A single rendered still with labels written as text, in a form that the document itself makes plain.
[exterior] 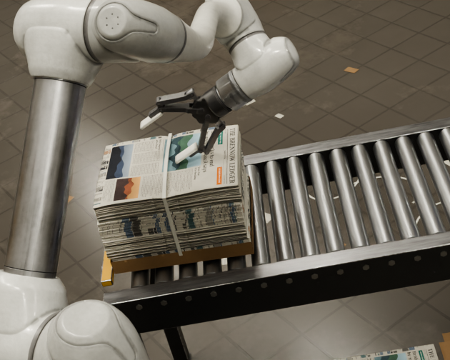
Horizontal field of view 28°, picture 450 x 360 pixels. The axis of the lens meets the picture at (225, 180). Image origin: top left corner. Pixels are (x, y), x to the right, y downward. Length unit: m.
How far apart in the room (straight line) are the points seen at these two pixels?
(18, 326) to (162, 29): 0.60
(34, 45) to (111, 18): 0.19
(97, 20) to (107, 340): 0.57
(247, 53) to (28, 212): 0.72
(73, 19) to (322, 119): 2.67
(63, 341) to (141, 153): 0.93
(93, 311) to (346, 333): 1.71
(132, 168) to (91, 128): 2.29
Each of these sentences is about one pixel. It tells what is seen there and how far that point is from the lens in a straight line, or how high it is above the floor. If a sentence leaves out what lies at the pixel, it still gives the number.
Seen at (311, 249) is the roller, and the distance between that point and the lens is 2.32.
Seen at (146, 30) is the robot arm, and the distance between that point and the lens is 1.65.
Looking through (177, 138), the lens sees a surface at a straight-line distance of 2.43.
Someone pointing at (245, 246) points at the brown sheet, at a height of 0.84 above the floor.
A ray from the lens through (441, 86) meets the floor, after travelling 4.40.
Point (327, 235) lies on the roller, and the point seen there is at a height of 0.80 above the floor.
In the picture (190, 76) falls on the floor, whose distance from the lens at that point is 4.86.
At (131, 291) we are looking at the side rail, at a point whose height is 0.80.
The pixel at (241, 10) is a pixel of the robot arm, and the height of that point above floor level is 1.40.
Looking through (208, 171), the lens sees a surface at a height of 1.03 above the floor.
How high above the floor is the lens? 2.32
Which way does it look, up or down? 35 degrees down
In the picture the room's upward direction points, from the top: 14 degrees counter-clockwise
